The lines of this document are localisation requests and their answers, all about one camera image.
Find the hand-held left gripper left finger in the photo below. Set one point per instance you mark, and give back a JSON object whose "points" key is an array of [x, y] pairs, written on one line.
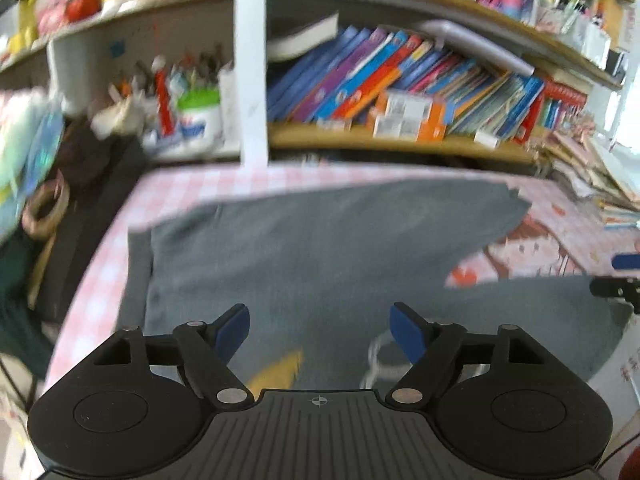
{"points": [[231, 332]]}

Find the dark bag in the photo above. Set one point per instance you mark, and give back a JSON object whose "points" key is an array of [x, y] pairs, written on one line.
{"points": [[90, 200]]}

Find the red round toy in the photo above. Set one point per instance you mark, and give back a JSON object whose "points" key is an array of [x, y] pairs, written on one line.
{"points": [[84, 2]]}

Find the white power adapter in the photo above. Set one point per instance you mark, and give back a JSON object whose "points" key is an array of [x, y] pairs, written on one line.
{"points": [[486, 140]]}

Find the pile of paper booklets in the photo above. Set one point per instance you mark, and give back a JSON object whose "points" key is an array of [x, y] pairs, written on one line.
{"points": [[595, 180]]}

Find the bunch of pens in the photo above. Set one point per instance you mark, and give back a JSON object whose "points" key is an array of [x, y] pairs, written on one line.
{"points": [[170, 72]]}

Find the thick grey-edged book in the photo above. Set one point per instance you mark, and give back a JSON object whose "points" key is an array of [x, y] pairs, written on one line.
{"points": [[305, 37]]}

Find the white storage box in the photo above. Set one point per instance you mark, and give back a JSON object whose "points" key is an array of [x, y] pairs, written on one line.
{"points": [[597, 45]]}

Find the row of colourful books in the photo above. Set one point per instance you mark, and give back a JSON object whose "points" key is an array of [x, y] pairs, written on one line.
{"points": [[400, 75]]}

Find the roll of brown tape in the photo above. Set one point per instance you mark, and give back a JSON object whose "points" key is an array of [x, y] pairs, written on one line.
{"points": [[47, 205]]}

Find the window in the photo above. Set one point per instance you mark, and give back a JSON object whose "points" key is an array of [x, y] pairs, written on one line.
{"points": [[625, 110]]}

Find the small white flat box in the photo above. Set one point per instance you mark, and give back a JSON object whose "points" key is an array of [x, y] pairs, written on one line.
{"points": [[334, 124]]}

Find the grey pants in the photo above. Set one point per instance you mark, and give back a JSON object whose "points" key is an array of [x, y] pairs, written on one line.
{"points": [[325, 250]]}

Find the orange and white box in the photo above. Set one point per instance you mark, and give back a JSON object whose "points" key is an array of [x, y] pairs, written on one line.
{"points": [[405, 130], [410, 105]]}

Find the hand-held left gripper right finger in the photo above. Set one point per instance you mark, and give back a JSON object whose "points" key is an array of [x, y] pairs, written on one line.
{"points": [[407, 332]]}

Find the white tin with green lid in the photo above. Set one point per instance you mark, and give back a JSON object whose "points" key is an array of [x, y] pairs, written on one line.
{"points": [[200, 122]]}

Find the white wooden bookshelf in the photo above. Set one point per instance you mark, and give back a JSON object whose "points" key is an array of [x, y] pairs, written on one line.
{"points": [[252, 85]]}

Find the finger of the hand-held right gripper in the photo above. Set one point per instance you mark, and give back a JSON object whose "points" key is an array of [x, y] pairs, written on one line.
{"points": [[627, 261], [615, 287]]}

